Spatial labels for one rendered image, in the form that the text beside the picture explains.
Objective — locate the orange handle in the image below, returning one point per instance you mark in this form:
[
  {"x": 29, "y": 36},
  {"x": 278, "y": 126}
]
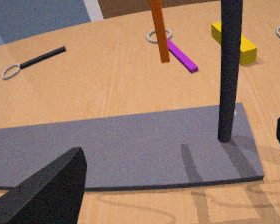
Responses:
[{"x": 158, "y": 23}]

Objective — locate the purple handle with grey wire loop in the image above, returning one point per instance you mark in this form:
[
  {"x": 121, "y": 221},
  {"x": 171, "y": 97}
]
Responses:
[{"x": 184, "y": 59}]

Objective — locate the yellow rectangular block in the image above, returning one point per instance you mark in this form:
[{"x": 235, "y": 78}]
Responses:
[{"x": 248, "y": 50}]

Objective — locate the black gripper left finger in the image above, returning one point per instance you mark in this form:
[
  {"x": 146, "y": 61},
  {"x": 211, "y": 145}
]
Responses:
[{"x": 51, "y": 196}]

